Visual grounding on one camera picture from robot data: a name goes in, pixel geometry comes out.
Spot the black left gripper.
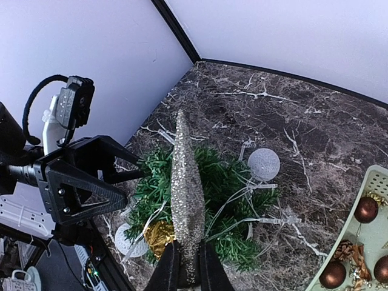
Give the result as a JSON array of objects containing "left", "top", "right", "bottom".
[{"left": 8, "top": 135, "right": 144, "bottom": 226}]

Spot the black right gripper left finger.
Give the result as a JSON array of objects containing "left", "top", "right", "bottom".
[{"left": 144, "top": 241, "right": 180, "bottom": 291}]

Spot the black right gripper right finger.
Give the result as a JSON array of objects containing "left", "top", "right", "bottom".
[{"left": 199, "top": 241, "right": 235, "bottom": 291}]

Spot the white woven light ball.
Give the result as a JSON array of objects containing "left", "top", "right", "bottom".
[
  {"left": 115, "top": 223, "right": 149, "bottom": 258},
  {"left": 247, "top": 148, "right": 280, "bottom": 182}
]

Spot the gold gift box ornament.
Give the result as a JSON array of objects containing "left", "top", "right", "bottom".
[{"left": 144, "top": 221, "right": 175, "bottom": 260}]

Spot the clear string light wire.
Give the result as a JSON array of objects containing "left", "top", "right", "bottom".
[{"left": 121, "top": 139, "right": 304, "bottom": 264}]

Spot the silver glitter star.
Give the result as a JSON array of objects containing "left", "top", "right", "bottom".
[{"left": 170, "top": 110, "right": 205, "bottom": 289}]

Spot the small green christmas tree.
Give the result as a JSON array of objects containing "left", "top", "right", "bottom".
[{"left": 125, "top": 145, "right": 278, "bottom": 271}]

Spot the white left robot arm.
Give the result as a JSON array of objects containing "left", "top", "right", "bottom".
[{"left": 1, "top": 107, "right": 144, "bottom": 246}]

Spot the brown matte bauble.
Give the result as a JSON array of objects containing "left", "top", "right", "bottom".
[
  {"left": 319, "top": 261, "right": 347, "bottom": 289},
  {"left": 373, "top": 255, "right": 388, "bottom": 283},
  {"left": 354, "top": 197, "right": 379, "bottom": 224}
]

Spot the brown pine cone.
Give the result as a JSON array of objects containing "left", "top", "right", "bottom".
[{"left": 332, "top": 239, "right": 354, "bottom": 262}]

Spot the brown ribbon bow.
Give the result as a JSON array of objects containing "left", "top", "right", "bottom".
[{"left": 352, "top": 244, "right": 372, "bottom": 281}]

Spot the pale green perforated basket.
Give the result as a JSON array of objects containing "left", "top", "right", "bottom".
[{"left": 306, "top": 165, "right": 387, "bottom": 290}]

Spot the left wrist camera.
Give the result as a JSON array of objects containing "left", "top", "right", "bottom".
[{"left": 22, "top": 75, "right": 95, "bottom": 147}]

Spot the white slotted cable duct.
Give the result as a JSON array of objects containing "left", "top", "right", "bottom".
[{"left": 74, "top": 245, "right": 108, "bottom": 291}]

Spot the left black frame post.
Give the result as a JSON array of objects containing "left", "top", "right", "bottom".
[{"left": 151, "top": 0, "right": 201, "bottom": 64}]

